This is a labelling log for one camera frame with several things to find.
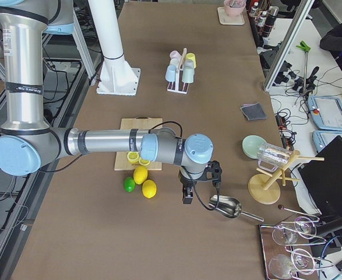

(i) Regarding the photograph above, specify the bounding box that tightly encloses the yellow cup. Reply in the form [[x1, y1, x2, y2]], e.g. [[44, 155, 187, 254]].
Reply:
[[185, 52, 196, 69]]

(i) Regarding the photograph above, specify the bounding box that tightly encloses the yellow lemon near board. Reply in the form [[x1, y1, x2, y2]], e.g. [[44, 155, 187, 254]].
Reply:
[[133, 166, 148, 185]]

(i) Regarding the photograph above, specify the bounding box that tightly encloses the pink plastic cup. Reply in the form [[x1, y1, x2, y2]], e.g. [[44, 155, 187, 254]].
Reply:
[[170, 50, 182, 60]]

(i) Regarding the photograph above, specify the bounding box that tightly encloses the pink bowl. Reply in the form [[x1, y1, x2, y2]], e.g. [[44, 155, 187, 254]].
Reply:
[[223, 0, 246, 16]]

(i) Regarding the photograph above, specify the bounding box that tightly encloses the teach pendant upper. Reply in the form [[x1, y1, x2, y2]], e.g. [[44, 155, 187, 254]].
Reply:
[[307, 96, 342, 131]]

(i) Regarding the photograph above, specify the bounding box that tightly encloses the lemon slice lower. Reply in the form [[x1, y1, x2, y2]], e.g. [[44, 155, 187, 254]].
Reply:
[[138, 157, 151, 166]]

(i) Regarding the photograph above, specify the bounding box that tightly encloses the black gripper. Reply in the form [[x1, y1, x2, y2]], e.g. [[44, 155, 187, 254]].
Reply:
[[178, 167, 194, 204]]

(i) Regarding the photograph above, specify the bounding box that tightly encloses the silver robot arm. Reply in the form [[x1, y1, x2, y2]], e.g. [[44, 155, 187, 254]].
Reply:
[[0, 1, 219, 204]]

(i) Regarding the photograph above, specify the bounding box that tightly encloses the white tray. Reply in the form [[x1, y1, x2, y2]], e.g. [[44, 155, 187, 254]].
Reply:
[[217, 7, 245, 26]]

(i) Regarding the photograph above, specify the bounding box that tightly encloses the clear glass mug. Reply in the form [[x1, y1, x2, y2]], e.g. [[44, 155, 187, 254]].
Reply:
[[257, 143, 292, 172]]

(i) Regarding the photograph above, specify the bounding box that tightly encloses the cream white cup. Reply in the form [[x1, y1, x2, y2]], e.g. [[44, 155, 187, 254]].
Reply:
[[170, 58, 180, 67]]

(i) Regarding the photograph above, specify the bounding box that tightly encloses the black monitor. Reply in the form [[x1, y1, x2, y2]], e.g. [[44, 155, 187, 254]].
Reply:
[[298, 136, 342, 216]]

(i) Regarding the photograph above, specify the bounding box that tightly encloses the teach pendant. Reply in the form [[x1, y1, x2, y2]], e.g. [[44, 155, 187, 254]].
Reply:
[[307, 96, 342, 131], [312, 130, 342, 152]]

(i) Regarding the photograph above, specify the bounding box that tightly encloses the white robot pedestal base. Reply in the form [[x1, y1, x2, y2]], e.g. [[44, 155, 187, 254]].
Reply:
[[89, 0, 140, 96]]

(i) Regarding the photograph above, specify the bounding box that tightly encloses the wooden mug tree stand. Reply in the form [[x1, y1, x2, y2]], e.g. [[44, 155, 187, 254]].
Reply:
[[248, 150, 325, 205]]

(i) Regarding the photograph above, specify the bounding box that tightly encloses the light blue cup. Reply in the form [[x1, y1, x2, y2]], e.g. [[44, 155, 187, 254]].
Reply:
[[165, 65, 177, 82]]

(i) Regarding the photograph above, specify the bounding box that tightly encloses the grey folded cloth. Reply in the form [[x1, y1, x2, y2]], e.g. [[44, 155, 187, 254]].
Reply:
[[240, 103, 267, 121]]

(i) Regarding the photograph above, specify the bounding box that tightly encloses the bamboo cutting board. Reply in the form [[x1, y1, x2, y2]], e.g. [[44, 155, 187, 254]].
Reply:
[[114, 117, 163, 171]]

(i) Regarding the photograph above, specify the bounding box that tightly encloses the green bowl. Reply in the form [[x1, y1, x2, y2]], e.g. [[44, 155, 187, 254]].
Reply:
[[242, 135, 267, 159]]

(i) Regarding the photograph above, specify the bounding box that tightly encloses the grey cup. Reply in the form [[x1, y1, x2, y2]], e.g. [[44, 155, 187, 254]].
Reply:
[[183, 59, 194, 69]]

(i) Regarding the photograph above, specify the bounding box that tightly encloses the yellow lemon far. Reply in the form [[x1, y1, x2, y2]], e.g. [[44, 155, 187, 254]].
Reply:
[[142, 180, 157, 198]]

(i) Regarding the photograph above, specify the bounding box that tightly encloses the lemon slice upper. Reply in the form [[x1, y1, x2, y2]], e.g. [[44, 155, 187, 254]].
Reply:
[[126, 152, 140, 164]]

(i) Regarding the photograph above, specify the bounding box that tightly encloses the wine glass rack tray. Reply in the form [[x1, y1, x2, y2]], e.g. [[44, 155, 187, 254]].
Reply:
[[259, 216, 333, 279]]

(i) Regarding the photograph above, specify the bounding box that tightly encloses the green lime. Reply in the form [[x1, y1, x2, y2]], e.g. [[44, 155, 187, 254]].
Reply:
[[124, 177, 136, 193]]

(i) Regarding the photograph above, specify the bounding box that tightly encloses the metal scoop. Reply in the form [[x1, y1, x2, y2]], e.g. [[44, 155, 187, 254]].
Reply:
[[209, 194, 264, 223]]

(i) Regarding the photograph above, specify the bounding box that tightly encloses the white wire cup rack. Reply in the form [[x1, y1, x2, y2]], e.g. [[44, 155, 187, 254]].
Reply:
[[167, 48, 191, 94]]

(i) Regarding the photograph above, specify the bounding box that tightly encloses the lemon slice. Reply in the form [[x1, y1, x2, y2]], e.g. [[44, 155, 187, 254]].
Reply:
[[126, 152, 140, 164], [138, 157, 151, 166]]

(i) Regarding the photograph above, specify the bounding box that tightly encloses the teach pendant lower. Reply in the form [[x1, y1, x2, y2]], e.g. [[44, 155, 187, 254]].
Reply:
[[312, 130, 342, 152]]

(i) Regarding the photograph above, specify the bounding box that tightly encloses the mint green cup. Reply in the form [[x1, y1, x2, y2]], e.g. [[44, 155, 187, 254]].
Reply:
[[182, 66, 195, 83]]

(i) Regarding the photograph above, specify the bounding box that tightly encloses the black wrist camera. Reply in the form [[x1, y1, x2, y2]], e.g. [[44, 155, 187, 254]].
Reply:
[[200, 160, 222, 193]]

